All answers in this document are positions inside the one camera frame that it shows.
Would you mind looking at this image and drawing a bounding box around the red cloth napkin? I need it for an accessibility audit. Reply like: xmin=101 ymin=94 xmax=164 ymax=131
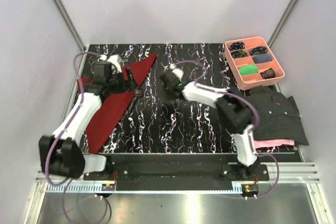
xmin=81 ymin=54 xmax=157 ymax=154

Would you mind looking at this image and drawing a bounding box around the black spoon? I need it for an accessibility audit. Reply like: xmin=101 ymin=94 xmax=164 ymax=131
xmin=130 ymin=88 xmax=143 ymax=110

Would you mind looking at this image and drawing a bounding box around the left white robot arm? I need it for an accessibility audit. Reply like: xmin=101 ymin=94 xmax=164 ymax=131
xmin=38 ymin=61 xmax=139 ymax=180

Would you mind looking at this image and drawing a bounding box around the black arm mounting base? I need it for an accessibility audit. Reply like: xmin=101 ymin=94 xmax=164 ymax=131
xmin=84 ymin=153 xmax=269 ymax=182

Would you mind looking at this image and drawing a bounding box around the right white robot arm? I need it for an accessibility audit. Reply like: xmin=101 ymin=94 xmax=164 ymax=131
xmin=160 ymin=68 xmax=260 ymax=180

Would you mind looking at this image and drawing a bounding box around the black marble pattern mat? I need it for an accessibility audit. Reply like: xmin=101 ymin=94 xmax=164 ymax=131
xmin=79 ymin=43 xmax=237 ymax=154

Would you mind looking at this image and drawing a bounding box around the black green rolled sock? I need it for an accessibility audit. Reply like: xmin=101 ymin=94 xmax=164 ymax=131
xmin=230 ymin=49 xmax=247 ymax=59

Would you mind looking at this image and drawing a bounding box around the black blue rolled sock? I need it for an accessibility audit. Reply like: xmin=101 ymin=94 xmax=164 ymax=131
xmin=229 ymin=41 xmax=245 ymax=51

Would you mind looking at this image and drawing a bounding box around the pink divided organizer tray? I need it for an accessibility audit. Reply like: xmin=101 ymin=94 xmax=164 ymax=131
xmin=224 ymin=37 xmax=285 ymax=90

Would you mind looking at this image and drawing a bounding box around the navy patterned rolled sock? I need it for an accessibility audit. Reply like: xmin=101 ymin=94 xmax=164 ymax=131
xmin=249 ymin=46 xmax=268 ymax=56

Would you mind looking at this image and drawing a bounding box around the dark patterned rolled sock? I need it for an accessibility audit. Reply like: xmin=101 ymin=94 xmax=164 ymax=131
xmin=260 ymin=68 xmax=276 ymax=80

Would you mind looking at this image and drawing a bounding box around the pink folded garment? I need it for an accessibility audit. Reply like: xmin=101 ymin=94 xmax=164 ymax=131
xmin=254 ymin=139 xmax=295 ymax=149

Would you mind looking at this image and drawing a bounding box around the dark striped folded shirt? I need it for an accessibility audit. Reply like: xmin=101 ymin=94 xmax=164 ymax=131
xmin=245 ymin=86 xmax=309 ymax=145

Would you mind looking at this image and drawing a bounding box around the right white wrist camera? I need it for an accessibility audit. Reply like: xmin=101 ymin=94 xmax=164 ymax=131
xmin=171 ymin=68 xmax=184 ymax=81

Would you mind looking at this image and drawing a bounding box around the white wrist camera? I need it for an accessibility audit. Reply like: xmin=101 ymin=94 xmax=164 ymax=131
xmin=171 ymin=68 xmax=184 ymax=81
xmin=100 ymin=54 xmax=122 ymax=73

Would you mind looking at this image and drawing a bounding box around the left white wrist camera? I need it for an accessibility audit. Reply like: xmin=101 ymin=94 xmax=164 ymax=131
xmin=100 ymin=54 xmax=122 ymax=73

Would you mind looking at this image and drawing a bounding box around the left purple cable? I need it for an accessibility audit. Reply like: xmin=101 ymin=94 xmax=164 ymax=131
xmin=43 ymin=52 xmax=112 ymax=223

